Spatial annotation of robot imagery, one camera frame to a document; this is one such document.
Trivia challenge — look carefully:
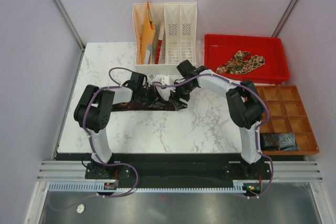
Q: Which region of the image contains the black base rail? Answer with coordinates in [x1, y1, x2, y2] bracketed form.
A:
[85, 153, 271, 187]

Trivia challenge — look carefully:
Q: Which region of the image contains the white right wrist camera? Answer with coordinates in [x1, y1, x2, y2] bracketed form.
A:
[158, 75, 174, 86]

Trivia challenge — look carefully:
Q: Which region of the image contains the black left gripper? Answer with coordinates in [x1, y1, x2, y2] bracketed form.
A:
[138, 83, 167, 108]

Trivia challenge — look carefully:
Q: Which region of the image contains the floral cream patterned tie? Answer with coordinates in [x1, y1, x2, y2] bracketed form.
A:
[216, 50, 265, 75]

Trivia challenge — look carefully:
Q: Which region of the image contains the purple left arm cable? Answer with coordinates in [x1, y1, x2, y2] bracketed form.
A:
[82, 67, 134, 168]

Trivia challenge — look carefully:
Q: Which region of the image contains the white cable duct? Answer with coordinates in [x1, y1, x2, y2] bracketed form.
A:
[48, 181, 260, 193]

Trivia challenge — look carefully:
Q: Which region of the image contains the white file organizer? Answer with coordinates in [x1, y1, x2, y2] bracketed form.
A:
[132, 2, 197, 74]

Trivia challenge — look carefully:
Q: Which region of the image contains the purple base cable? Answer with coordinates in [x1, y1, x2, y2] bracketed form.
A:
[47, 165, 140, 212]

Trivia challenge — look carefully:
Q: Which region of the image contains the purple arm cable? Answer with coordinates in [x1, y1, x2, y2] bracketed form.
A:
[152, 72, 275, 196]
[82, 67, 134, 168]

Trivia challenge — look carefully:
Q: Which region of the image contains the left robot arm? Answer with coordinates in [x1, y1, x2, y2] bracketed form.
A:
[74, 72, 175, 178]

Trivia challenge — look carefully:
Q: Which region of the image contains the blue-grey rolled tie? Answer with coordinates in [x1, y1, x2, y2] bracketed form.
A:
[278, 132, 299, 151]

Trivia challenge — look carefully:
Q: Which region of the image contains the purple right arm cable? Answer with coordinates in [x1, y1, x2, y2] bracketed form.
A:
[152, 72, 275, 196]

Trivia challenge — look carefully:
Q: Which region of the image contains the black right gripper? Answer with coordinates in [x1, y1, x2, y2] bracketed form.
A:
[169, 80, 196, 111]

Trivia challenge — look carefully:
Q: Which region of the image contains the brown compartment tray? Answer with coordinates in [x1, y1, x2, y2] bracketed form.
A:
[257, 85, 320, 155]

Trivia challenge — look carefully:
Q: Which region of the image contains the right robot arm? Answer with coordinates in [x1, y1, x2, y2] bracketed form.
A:
[169, 60, 265, 179]

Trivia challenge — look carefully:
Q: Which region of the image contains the grey folder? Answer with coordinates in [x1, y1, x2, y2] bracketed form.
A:
[144, 44, 152, 65]

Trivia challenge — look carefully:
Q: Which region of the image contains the orange envelope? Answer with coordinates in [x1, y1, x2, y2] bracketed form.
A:
[141, 1, 155, 65]

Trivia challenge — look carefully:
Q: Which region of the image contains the crumpled white paper ball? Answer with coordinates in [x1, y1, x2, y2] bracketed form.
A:
[76, 204, 85, 214]

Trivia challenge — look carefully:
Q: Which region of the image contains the dark red patterned tie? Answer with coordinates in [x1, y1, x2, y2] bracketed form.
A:
[111, 101, 175, 112]

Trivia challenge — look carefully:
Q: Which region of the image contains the red plastic bin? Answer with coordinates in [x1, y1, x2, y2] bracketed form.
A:
[204, 34, 290, 84]

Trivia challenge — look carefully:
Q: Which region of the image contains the dark rolled tie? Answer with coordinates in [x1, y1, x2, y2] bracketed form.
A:
[260, 133, 280, 151]

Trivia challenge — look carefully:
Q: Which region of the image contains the red white booklet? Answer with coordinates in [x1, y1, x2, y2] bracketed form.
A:
[154, 22, 165, 65]

